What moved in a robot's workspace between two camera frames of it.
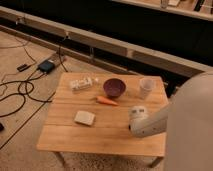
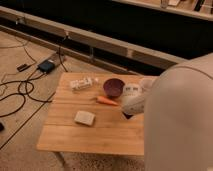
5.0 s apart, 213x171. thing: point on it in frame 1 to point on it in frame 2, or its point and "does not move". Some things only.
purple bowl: x=114 y=87 does not move
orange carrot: x=106 y=101 does not move
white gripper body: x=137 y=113 to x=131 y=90
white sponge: x=85 y=117 does not move
